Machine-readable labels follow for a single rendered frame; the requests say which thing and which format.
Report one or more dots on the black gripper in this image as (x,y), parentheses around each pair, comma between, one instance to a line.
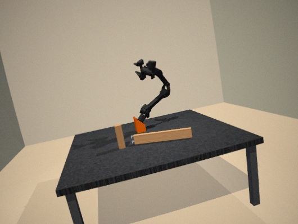
(142,74)

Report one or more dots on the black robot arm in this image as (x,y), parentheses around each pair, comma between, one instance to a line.
(152,71)

